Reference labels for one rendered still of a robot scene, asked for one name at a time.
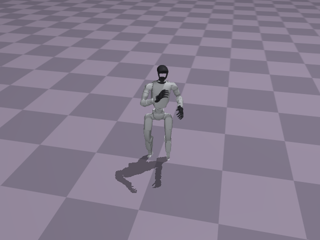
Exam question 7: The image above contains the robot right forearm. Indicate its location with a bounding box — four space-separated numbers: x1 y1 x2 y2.
140 97 156 106

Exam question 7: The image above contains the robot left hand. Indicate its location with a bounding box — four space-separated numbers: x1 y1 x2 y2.
176 105 184 120

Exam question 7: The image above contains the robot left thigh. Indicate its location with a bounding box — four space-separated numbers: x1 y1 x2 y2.
164 112 173 142

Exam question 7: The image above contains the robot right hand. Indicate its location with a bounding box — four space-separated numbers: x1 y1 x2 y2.
155 89 169 103

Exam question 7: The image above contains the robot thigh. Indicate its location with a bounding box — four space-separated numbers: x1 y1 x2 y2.
143 113 154 143
164 112 173 142

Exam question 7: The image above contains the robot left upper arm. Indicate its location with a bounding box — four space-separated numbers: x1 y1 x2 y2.
170 82 181 102

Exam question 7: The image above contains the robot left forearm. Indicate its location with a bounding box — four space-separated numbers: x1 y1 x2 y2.
177 96 184 109

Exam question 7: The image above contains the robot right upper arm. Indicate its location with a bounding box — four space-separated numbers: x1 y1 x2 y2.
141 83 153 107

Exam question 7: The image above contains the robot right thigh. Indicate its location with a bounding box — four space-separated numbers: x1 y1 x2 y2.
143 113 154 143

